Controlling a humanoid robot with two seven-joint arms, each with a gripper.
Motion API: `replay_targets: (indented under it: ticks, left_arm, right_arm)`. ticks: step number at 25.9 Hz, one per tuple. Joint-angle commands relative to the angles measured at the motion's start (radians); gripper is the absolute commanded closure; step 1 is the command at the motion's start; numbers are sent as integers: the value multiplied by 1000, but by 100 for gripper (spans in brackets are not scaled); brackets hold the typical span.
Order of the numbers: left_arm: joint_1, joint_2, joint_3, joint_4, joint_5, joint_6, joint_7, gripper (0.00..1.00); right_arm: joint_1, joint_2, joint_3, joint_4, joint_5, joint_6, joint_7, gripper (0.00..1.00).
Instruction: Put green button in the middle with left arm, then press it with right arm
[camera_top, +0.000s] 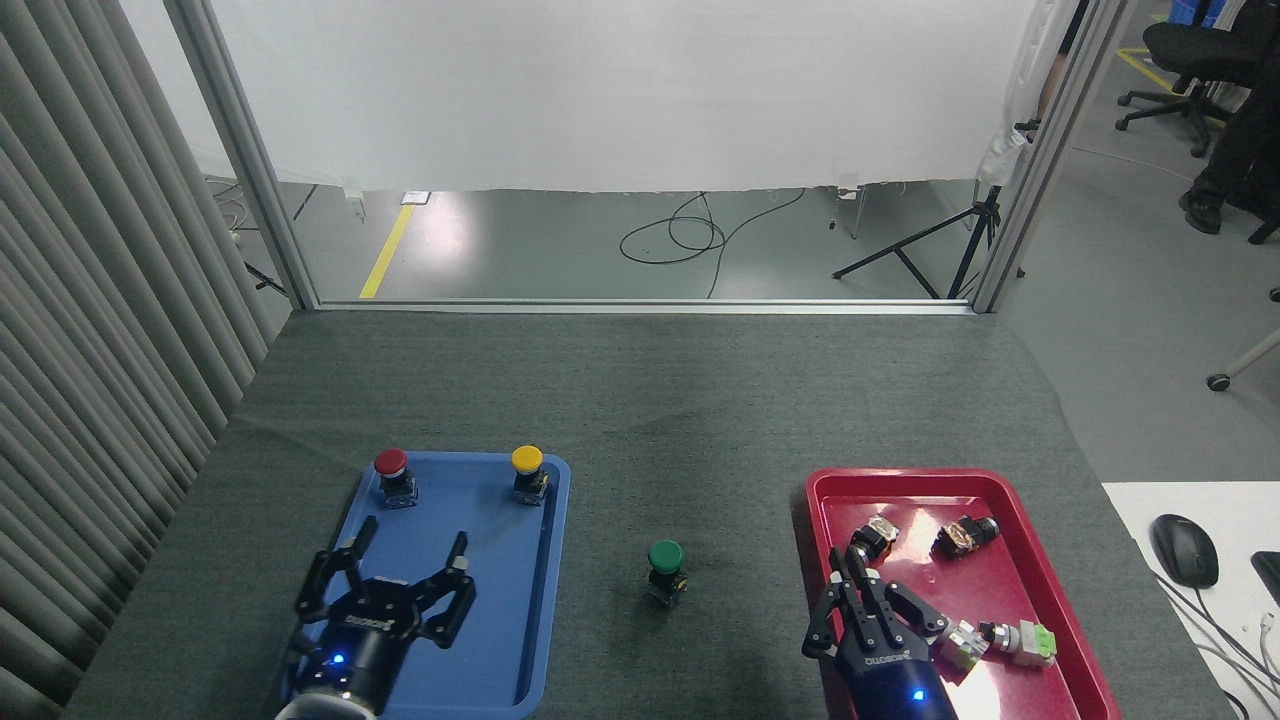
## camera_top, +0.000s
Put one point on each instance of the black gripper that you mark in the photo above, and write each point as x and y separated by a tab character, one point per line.
365	640
895	680

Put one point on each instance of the green push button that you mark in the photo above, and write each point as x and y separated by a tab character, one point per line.
666	570

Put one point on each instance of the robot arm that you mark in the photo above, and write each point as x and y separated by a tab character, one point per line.
325	708

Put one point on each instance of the red push button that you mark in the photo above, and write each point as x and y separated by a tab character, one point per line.
393	475

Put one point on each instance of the yellow push button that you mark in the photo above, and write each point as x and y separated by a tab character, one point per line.
529	472

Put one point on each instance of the blue plastic tray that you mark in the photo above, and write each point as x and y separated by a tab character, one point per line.
510	620

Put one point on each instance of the red plastic tray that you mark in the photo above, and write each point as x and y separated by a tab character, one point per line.
1000	590

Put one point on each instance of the dark grey table cloth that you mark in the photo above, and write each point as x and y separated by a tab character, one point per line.
680	400

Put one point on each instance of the black computer mouse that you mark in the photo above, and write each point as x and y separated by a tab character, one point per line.
1183	550

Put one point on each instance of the black tripod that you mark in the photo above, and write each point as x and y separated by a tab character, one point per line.
920	245

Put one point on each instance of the white desk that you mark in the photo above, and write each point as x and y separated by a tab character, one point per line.
1230	510

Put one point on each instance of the grey ribbed panel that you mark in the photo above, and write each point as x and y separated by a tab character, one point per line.
90	350

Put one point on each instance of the black keyboard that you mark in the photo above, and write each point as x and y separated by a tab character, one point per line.
1269	575

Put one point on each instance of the white chair leg with caster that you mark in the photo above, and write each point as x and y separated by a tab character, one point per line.
1245	362

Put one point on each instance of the white backdrop curtain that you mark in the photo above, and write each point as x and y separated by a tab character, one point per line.
600	90

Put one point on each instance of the person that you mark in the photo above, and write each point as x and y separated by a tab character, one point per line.
1052	80
1245	140

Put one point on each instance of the black office chair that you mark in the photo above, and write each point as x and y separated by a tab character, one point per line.
1195	55

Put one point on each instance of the blue crate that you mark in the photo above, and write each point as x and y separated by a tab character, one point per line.
1195	10

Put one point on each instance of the black selector switch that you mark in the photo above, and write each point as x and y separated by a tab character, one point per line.
875	538
962	537

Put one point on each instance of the switch with green block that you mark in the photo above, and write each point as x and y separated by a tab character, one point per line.
1005	640

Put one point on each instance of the silver frame crossbar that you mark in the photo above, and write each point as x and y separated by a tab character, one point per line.
640	305

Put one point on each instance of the silver frame post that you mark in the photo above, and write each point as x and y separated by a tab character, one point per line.
1050	150
245	160

